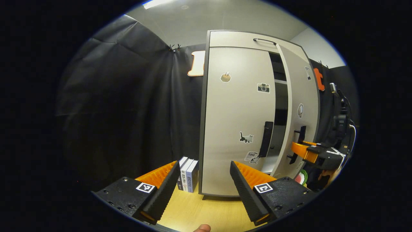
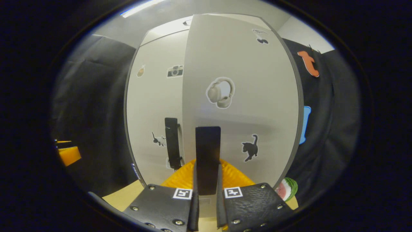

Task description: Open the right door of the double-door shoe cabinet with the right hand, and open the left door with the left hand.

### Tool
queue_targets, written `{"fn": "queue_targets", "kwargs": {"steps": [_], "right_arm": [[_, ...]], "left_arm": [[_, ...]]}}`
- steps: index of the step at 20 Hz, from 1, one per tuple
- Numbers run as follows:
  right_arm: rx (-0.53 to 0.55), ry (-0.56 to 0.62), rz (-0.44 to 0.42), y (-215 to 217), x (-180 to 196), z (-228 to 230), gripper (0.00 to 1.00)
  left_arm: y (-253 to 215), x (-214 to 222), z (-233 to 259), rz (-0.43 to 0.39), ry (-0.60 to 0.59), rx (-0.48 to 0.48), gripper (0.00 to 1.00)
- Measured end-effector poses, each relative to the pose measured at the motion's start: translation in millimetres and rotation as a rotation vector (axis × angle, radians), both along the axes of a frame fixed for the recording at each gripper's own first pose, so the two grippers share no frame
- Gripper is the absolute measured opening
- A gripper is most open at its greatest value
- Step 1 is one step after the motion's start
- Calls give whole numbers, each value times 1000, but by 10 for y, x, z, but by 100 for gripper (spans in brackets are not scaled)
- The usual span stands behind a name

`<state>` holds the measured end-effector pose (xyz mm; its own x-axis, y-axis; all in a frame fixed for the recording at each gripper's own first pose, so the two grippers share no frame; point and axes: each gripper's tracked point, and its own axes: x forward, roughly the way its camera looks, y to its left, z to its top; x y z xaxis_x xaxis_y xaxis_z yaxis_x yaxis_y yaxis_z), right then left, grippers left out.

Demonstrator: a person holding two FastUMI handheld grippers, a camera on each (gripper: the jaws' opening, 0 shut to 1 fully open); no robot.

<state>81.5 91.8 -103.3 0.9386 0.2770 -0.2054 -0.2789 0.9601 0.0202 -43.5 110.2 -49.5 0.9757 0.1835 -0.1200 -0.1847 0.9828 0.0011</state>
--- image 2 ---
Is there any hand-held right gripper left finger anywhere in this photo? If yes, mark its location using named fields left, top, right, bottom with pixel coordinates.
left=122, top=159, right=200, bottom=232

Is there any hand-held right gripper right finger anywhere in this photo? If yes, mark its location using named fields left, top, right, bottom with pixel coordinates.
left=216, top=159, right=294, bottom=232

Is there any grey double-door shoe cabinet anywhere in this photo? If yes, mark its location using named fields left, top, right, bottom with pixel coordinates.
left=124, top=13, right=305, bottom=194

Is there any grey cabinet door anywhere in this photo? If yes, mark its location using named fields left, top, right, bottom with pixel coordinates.
left=126, top=30, right=190, bottom=187
left=182, top=14, right=303, bottom=207

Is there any black backdrop cloth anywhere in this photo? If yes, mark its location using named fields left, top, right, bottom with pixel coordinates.
left=51, top=34, right=361, bottom=207

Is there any watermelon slice toy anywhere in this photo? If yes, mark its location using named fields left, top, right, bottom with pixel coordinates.
left=275, top=177, right=298, bottom=202

